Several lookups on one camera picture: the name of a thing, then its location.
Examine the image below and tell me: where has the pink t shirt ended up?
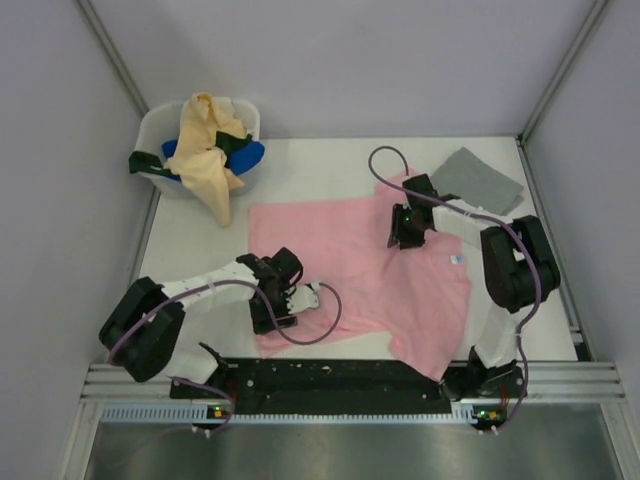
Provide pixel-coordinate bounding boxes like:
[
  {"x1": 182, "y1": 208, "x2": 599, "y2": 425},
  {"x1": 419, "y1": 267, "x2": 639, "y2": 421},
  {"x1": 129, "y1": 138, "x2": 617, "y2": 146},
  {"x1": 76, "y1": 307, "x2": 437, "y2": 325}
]
[{"x1": 248, "y1": 185, "x2": 472, "y2": 381}]

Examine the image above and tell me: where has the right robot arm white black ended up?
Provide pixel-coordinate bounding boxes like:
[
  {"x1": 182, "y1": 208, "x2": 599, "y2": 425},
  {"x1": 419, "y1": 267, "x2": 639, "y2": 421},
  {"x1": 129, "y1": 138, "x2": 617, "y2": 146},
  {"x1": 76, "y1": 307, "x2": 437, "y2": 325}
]
[{"x1": 388, "y1": 174, "x2": 561, "y2": 399}]

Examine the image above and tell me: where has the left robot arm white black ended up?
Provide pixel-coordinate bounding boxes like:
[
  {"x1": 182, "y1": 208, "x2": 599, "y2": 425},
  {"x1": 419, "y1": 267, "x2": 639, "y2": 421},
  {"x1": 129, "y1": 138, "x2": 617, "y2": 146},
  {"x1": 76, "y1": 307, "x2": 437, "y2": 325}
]
[{"x1": 98, "y1": 247, "x2": 319, "y2": 397}]

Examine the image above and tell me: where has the folded grey t shirt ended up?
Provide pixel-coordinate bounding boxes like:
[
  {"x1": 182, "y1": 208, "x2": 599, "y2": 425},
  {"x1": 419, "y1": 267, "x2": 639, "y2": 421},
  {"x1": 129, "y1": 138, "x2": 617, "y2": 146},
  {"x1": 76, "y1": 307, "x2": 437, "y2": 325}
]
[{"x1": 431, "y1": 148, "x2": 524, "y2": 216}]

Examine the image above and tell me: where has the blue t shirt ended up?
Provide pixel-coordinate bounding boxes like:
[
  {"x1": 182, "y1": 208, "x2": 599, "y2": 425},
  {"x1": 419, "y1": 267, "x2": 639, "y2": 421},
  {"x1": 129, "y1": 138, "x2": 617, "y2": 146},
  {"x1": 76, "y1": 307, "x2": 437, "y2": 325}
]
[{"x1": 161, "y1": 140, "x2": 265, "y2": 176}]

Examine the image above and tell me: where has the yellow t shirt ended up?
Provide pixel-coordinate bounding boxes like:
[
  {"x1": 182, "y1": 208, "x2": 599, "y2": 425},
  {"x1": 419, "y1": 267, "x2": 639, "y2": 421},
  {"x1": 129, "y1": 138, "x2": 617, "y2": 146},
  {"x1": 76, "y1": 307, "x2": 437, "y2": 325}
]
[{"x1": 166, "y1": 92, "x2": 248, "y2": 227}]

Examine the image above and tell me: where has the dark green t shirt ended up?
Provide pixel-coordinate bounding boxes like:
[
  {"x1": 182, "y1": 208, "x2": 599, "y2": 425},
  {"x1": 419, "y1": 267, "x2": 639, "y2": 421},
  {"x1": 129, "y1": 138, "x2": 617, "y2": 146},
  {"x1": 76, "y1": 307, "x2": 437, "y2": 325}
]
[{"x1": 128, "y1": 132, "x2": 256, "y2": 181}]

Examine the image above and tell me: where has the white plastic basket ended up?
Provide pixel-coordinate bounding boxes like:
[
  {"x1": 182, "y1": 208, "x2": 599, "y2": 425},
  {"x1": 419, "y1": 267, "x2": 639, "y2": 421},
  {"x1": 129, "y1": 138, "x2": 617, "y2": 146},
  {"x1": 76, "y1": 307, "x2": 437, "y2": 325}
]
[{"x1": 134, "y1": 96, "x2": 261, "y2": 199}]

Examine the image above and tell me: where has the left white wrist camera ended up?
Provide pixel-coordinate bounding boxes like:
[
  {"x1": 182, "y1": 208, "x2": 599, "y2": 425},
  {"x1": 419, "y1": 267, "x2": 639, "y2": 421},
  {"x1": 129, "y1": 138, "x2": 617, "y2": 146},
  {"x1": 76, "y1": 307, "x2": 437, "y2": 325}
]
[{"x1": 285, "y1": 282, "x2": 321, "y2": 314}]

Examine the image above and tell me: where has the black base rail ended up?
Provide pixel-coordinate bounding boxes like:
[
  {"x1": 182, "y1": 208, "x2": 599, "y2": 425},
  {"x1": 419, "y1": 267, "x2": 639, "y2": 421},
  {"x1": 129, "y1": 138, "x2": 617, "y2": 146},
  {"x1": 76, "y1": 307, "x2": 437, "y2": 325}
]
[{"x1": 169, "y1": 356, "x2": 526, "y2": 414}]

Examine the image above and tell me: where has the slotted grey cable duct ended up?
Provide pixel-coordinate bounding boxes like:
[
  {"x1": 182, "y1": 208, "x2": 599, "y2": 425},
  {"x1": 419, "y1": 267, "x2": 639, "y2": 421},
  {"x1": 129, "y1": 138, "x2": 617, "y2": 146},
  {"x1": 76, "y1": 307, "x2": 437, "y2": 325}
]
[{"x1": 100, "y1": 403, "x2": 499, "y2": 426}]

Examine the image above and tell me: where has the aluminium frame bar front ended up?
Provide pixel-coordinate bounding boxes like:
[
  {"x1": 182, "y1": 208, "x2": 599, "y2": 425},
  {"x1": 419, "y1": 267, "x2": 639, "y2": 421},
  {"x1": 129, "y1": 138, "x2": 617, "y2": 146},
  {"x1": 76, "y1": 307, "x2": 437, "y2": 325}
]
[{"x1": 80, "y1": 361, "x2": 626, "y2": 404}]

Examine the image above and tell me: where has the right aluminium corner post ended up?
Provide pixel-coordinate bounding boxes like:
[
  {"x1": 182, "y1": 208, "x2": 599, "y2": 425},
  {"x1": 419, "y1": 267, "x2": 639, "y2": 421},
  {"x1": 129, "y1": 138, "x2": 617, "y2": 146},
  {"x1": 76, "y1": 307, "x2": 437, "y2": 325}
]
[{"x1": 517, "y1": 0, "x2": 614, "y2": 142}]

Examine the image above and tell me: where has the aluminium corner post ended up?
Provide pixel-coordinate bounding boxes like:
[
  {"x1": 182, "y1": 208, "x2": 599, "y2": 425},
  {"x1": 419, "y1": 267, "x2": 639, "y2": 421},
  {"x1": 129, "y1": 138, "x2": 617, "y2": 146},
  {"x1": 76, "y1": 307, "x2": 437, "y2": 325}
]
[
  {"x1": 517, "y1": 0, "x2": 614, "y2": 142},
  {"x1": 72, "y1": 0, "x2": 149, "y2": 117}
]

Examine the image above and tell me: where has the left aluminium corner post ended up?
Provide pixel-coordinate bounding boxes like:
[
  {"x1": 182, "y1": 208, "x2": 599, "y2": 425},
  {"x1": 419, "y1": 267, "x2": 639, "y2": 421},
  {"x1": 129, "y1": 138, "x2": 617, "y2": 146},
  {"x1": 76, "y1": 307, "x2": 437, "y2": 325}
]
[{"x1": 72, "y1": 0, "x2": 149, "y2": 117}]

